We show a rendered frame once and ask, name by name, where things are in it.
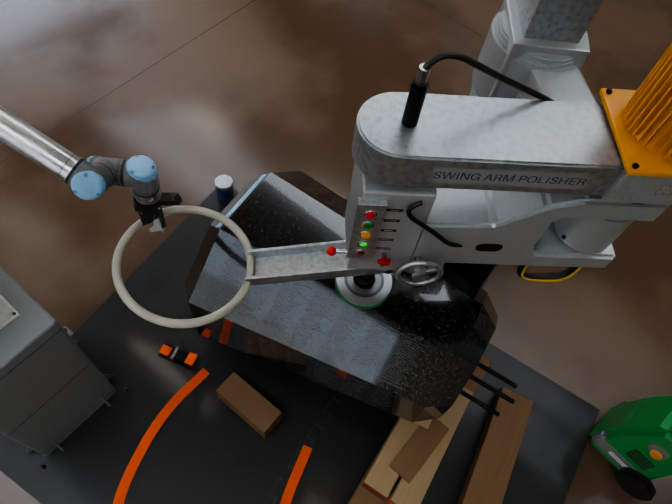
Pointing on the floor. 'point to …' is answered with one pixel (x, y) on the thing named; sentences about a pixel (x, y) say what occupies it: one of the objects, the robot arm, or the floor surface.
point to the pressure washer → (637, 443)
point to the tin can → (224, 187)
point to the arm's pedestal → (44, 376)
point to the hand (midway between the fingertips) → (160, 224)
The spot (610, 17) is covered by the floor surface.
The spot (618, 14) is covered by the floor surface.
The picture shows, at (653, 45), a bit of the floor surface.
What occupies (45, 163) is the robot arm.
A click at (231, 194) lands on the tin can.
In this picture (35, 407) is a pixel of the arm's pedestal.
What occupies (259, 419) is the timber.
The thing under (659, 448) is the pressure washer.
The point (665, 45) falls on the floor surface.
